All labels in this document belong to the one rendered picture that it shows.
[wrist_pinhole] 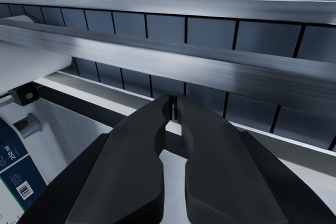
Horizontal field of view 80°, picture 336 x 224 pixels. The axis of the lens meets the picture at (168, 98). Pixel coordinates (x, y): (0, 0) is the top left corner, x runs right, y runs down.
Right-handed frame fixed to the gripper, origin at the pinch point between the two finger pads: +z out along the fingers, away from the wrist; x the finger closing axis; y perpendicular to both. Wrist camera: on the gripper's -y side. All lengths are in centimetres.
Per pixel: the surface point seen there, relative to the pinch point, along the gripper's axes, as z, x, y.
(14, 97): 15.4, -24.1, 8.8
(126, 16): 8.6, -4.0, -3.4
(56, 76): 11.6, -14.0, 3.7
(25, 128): 20.1, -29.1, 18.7
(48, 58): 10.2, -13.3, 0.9
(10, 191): 13.3, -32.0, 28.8
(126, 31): 8.7, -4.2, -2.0
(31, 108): 22.7, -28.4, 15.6
